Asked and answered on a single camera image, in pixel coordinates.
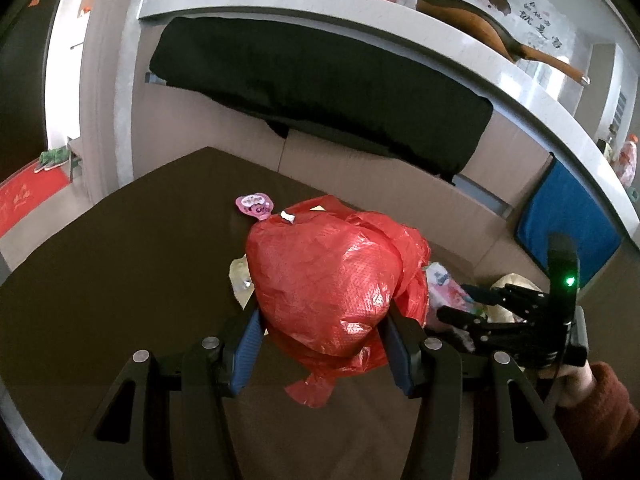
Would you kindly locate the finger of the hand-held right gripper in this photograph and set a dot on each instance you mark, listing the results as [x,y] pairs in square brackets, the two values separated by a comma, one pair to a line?
[505,297]
[480,327]

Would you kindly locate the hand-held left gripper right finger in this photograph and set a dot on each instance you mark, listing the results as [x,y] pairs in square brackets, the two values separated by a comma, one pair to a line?
[400,355]

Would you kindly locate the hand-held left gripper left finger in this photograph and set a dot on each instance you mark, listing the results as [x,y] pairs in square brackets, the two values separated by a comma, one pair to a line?
[245,355]

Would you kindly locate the bin with translucent liner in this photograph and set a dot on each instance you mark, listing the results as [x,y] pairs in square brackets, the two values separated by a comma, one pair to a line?
[507,280]

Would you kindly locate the pink white packet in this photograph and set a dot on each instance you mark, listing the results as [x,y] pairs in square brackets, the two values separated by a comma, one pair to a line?
[447,285]

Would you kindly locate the red plastic bag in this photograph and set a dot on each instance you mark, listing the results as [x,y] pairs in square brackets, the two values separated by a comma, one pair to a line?
[325,280]

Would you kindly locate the person's right hand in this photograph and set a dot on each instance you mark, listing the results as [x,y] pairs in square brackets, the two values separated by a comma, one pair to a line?
[575,385]

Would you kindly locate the clear plastic wrapper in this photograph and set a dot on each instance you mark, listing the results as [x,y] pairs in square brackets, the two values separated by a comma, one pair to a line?
[242,280]

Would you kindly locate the blue cushion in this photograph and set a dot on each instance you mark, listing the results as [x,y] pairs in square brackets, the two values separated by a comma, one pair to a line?
[560,210]

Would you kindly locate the pink foil lid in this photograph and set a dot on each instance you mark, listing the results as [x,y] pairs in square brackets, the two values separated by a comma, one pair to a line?
[252,203]

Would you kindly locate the pink translucent bag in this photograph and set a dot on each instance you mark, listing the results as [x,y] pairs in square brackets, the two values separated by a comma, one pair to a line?
[627,160]

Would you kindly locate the red doormat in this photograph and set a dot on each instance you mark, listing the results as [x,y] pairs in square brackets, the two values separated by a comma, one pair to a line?
[25,195]

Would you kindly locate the black cloth on bench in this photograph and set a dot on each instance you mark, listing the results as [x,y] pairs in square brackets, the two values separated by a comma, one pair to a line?
[310,90]

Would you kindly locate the green slippers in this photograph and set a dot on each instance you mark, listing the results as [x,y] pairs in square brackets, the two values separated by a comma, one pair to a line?
[52,157]

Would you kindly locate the brown wooden scoop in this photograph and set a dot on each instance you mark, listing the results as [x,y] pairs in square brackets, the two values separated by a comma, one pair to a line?
[465,12]

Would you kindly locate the grey stone ledge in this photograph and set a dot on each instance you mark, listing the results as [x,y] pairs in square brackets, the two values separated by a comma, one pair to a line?
[350,15]

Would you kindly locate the dark door with red stickers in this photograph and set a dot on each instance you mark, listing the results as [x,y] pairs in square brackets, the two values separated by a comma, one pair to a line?
[25,85]

